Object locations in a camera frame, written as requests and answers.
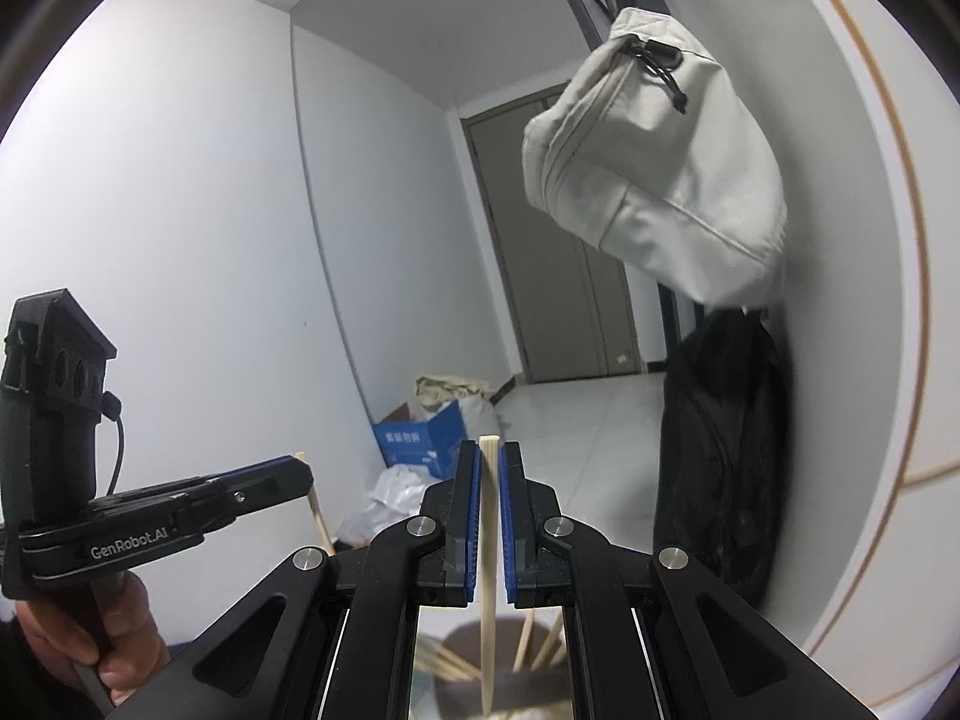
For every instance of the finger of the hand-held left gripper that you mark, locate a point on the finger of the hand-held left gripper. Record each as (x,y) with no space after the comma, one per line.
(262,491)
(255,467)

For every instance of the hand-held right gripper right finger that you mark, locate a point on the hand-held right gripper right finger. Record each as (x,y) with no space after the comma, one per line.
(511,525)

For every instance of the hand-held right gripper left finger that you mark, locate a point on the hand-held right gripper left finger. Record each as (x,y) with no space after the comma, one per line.
(469,525)

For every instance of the translucent plastic utensil holder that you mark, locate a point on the translucent plastic utensil holder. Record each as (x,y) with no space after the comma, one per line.
(457,697)

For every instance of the person's left forearm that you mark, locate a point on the person's left forearm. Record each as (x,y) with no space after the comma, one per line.
(26,675)

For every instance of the person's left hand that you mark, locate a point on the person's left hand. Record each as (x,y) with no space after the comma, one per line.
(135,630)

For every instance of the white plastic bag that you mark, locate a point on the white plastic bag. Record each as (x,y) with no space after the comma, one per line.
(382,502)

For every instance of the blue cardboard box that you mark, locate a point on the blue cardboard box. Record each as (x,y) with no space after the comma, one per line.
(416,442)

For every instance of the beige crumpled cloth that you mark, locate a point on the beige crumpled cloth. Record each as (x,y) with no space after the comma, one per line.
(450,394)

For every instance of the black hanging jacket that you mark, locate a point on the black hanging jacket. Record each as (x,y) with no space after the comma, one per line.
(712,465)

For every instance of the grey-brown door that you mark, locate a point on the grey-brown door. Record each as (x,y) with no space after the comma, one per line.
(555,255)

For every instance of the light grey fabric bag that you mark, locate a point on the light grey fabric bag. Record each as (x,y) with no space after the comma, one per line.
(660,165)

